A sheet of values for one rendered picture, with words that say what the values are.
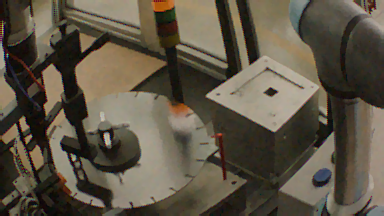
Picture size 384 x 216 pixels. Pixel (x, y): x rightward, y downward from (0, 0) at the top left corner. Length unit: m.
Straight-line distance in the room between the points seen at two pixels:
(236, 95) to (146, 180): 0.31
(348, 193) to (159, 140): 0.46
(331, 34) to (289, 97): 0.68
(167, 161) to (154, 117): 0.12
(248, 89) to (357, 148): 0.60
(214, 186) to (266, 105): 0.19
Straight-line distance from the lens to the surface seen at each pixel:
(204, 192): 1.23
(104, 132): 1.16
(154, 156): 1.17
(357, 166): 0.86
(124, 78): 1.72
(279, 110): 1.31
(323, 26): 0.68
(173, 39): 1.38
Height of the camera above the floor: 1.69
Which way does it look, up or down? 36 degrees down
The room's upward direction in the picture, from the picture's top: 10 degrees counter-clockwise
